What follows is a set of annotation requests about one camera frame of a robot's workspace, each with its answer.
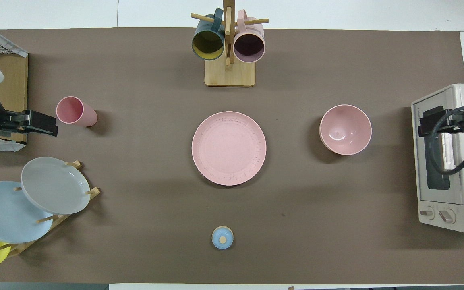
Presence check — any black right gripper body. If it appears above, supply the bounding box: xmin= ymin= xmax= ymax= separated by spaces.
xmin=418 ymin=106 xmax=464 ymax=138

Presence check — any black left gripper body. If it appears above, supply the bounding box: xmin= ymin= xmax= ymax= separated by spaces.
xmin=0 ymin=110 xmax=58 ymax=137

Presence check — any pink tumbler cup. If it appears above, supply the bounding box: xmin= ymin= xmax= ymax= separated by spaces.
xmin=56 ymin=96 xmax=98 ymax=128

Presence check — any pink bowl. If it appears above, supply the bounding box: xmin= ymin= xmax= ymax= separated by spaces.
xmin=319 ymin=104 xmax=373 ymax=156

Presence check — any grey plate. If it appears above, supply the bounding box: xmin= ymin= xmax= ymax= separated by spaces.
xmin=21 ymin=157 xmax=91 ymax=215

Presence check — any light blue plate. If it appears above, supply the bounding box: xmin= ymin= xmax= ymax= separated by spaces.
xmin=0 ymin=181 xmax=54 ymax=244

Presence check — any wooden plate rack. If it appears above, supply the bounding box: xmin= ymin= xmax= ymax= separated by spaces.
xmin=0 ymin=160 xmax=101 ymax=258

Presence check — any brown table mat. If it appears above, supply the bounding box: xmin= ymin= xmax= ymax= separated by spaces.
xmin=0 ymin=27 xmax=464 ymax=284

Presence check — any dark teal mug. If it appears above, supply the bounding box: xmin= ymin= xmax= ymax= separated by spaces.
xmin=192 ymin=8 xmax=225 ymax=61

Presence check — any pink speckled plate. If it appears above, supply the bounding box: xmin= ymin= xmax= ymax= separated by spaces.
xmin=192 ymin=111 xmax=267 ymax=186

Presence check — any pale pink mug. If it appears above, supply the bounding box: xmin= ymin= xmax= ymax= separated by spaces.
xmin=233 ymin=10 xmax=265 ymax=63

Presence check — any wooden mug tree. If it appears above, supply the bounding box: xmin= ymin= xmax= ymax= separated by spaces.
xmin=191 ymin=0 xmax=269 ymax=87

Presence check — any small blue bell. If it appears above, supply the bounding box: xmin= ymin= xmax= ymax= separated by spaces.
xmin=211 ymin=226 xmax=234 ymax=250

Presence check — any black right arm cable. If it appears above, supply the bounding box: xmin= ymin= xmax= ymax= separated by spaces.
xmin=433 ymin=106 xmax=464 ymax=176

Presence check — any wire and wood shelf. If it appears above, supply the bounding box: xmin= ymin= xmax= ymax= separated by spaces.
xmin=0 ymin=20 xmax=29 ymax=152

